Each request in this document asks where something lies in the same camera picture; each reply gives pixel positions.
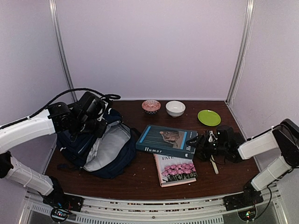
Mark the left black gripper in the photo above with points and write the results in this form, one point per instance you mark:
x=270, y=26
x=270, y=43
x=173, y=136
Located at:
x=98, y=132

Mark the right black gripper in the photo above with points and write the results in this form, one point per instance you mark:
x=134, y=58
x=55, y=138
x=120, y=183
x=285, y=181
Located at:
x=204, y=139

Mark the blue Humor book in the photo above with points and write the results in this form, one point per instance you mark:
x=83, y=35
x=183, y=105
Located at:
x=167, y=141

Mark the navy blue backpack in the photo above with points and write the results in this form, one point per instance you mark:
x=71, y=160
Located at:
x=104, y=157

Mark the black pencil case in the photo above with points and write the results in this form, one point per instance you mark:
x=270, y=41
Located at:
x=238, y=138

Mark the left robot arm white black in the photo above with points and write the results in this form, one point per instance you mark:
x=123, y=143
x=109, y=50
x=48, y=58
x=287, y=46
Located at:
x=54, y=119

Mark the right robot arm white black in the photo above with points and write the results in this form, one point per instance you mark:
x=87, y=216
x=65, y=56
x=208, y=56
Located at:
x=285, y=137

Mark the green plate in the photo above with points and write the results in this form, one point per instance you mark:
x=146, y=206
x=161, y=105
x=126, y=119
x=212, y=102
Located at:
x=209, y=118

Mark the cream yellow marker pen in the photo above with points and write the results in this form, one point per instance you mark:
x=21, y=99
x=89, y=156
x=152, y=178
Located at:
x=214, y=165

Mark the white ceramic bowl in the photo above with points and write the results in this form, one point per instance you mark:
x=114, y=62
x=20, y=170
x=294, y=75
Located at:
x=175, y=108

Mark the pink flower Fate book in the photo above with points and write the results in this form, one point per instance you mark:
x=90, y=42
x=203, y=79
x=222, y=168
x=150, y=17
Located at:
x=174, y=171

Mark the red patterned bowl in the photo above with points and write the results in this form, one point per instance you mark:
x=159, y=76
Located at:
x=151, y=106

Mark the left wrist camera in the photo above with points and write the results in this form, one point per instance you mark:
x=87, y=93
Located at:
x=90, y=106

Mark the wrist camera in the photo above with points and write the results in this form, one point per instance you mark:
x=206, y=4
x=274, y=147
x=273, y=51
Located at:
x=90, y=106
x=223, y=135

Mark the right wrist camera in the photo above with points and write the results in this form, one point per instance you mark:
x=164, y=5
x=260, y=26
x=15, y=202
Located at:
x=223, y=135

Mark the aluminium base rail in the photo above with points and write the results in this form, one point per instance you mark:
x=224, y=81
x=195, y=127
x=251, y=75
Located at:
x=205, y=210

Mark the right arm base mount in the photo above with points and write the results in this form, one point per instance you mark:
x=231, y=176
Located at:
x=244, y=205

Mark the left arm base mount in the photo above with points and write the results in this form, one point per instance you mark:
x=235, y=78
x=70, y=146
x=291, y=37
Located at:
x=63, y=206

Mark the left aluminium frame post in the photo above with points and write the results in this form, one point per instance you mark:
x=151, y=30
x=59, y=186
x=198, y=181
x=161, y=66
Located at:
x=62, y=55

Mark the aluminium frame post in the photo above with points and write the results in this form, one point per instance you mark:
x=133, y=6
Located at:
x=247, y=28
x=62, y=55

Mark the right aluminium frame post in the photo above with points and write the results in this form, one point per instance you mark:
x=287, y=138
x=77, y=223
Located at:
x=247, y=28

